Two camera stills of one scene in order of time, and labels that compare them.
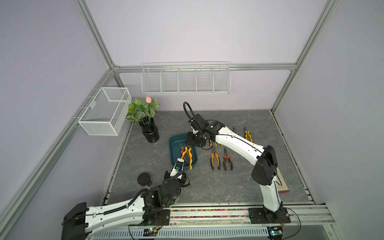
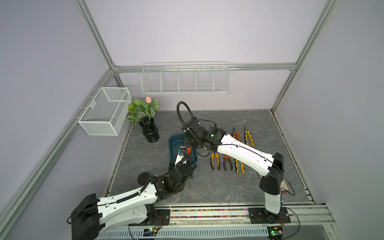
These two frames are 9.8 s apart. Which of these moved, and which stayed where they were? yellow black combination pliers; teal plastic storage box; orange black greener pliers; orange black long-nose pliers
Moved: yellow black combination pliers
Stayed: orange black greener pliers; teal plastic storage box; orange black long-nose pliers
